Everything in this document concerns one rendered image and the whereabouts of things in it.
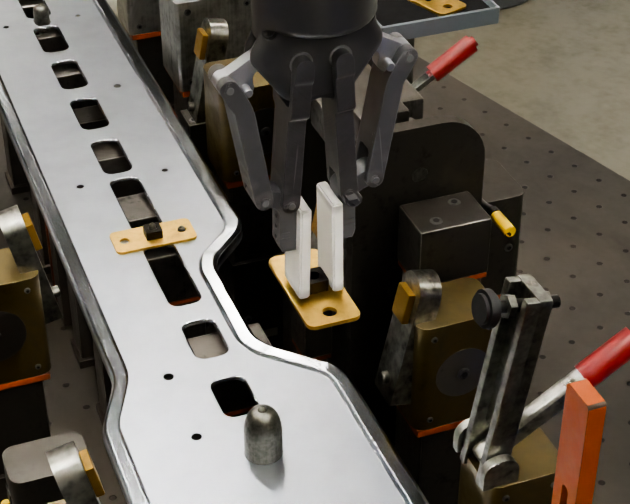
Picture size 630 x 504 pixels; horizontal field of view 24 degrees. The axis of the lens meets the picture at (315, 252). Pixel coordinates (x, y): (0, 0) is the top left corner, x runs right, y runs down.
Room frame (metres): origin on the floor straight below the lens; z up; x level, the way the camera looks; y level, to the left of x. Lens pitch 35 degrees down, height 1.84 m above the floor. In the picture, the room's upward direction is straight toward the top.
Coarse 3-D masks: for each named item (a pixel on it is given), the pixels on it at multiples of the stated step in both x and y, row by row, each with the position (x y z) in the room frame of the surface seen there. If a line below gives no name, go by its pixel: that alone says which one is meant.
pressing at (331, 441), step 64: (0, 0) 1.78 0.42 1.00; (64, 0) 1.78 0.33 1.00; (0, 64) 1.60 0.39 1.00; (128, 64) 1.60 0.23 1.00; (64, 128) 1.44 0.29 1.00; (128, 128) 1.44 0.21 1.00; (64, 192) 1.30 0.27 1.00; (192, 192) 1.30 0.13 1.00; (64, 256) 1.19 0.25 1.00; (128, 256) 1.19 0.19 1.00; (192, 256) 1.19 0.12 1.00; (128, 320) 1.08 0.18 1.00; (192, 320) 1.08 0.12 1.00; (128, 384) 0.99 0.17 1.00; (192, 384) 0.99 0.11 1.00; (256, 384) 0.99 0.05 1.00; (320, 384) 0.99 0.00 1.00; (128, 448) 0.91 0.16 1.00; (192, 448) 0.91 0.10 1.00; (320, 448) 0.91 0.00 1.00; (384, 448) 0.90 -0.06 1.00
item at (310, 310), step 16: (320, 272) 0.80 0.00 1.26; (288, 288) 0.79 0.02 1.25; (320, 288) 0.79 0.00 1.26; (304, 304) 0.77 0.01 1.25; (320, 304) 0.77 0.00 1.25; (336, 304) 0.77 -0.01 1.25; (352, 304) 0.77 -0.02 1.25; (304, 320) 0.76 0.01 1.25; (320, 320) 0.76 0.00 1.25; (336, 320) 0.76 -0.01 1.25; (352, 320) 0.76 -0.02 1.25
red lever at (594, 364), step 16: (624, 336) 0.87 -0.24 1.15; (592, 352) 0.87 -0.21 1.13; (608, 352) 0.87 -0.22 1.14; (624, 352) 0.86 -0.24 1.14; (576, 368) 0.86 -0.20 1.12; (592, 368) 0.86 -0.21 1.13; (608, 368) 0.86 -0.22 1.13; (560, 384) 0.86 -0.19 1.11; (592, 384) 0.85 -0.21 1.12; (544, 400) 0.85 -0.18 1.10; (560, 400) 0.85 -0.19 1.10; (528, 416) 0.84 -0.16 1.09; (544, 416) 0.84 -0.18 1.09; (528, 432) 0.84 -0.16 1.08; (480, 448) 0.83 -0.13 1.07
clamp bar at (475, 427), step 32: (512, 288) 0.85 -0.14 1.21; (480, 320) 0.82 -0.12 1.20; (512, 320) 0.85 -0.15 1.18; (544, 320) 0.83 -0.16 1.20; (512, 352) 0.82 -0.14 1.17; (480, 384) 0.85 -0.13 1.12; (512, 384) 0.82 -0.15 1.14; (480, 416) 0.84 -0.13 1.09; (512, 416) 0.82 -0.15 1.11; (512, 448) 0.82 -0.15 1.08
